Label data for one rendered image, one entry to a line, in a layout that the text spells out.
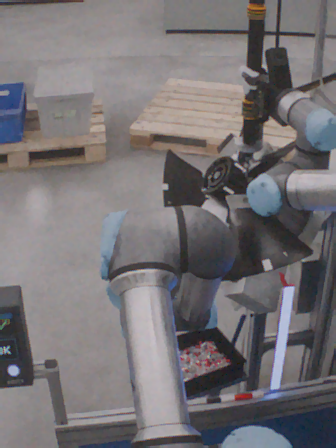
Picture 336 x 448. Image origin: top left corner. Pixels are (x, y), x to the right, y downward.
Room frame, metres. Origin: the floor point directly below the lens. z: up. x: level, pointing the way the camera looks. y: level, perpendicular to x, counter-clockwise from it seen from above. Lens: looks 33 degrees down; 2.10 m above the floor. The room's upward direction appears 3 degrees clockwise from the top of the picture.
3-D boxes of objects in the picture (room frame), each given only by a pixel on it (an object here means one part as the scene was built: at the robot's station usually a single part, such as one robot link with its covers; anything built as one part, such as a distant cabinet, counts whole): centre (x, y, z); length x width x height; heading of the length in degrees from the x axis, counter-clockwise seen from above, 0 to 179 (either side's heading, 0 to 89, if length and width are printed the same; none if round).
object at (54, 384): (1.02, 0.35, 0.96); 0.03 x 0.03 x 0.20; 15
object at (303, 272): (1.82, -0.32, 0.73); 0.15 x 0.09 x 0.22; 105
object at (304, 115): (1.26, -0.18, 1.53); 0.11 x 0.08 x 0.09; 25
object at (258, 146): (1.52, -0.07, 1.40); 0.09 x 0.07 x 0.10; 141
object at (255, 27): (1.51, -0.06, 1.58); 0.03 x 0.03 x 0.21
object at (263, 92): (1.40, -0.12, 1.53); 0.12 x 0.08 x 0.09; 25
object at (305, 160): (1.25, -0.17, 1.43); 0.11 x 0.08 x 0.11; 142
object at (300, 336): (1.70, -0.24, 0.56); 0.19 x 0.04 x 0.04; 105
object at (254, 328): (1.67, -0.13, 0.46); 0.09 x 0.05 x 0.91; 15
